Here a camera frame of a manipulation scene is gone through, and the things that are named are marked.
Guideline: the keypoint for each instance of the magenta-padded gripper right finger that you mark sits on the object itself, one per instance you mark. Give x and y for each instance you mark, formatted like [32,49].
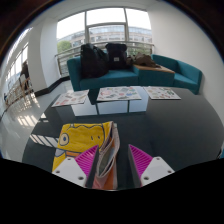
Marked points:
[149,169]

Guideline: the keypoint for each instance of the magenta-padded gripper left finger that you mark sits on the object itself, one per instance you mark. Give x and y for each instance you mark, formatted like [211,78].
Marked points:
[76,168]

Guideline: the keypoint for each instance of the yellow cartoon print towel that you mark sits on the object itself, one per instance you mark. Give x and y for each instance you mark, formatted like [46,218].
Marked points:
[81,137]

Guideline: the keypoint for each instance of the illustrated poster sheet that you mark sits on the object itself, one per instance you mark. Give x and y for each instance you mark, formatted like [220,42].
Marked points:
[161,92]
[71,98]
[118,93]

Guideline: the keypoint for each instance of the teal sofa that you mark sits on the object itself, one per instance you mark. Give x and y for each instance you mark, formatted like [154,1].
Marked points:
[133,76]

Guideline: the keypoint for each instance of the wooden sofa side table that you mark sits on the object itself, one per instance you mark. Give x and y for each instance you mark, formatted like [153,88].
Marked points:
[154,68]

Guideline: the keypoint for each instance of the person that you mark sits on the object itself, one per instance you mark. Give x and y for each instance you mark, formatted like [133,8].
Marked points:
[24,74]

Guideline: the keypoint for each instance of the large black backpack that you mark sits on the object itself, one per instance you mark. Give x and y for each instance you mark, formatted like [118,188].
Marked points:
[92,61]

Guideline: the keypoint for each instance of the black backpack with label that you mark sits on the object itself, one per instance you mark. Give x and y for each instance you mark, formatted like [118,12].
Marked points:
[116,56]

